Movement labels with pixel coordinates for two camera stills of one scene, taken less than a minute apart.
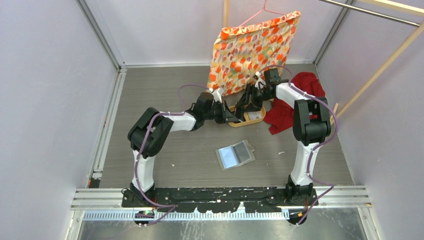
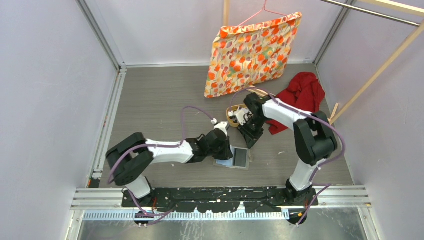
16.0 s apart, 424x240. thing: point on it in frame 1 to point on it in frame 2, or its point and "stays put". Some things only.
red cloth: [280, 116] stays put
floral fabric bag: [240, 51] stays put
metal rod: [375, 12] stays put
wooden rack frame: [416, 6] stays put
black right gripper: [253, 106] to [251, 137]
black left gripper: [225, 115] to [227, 153]
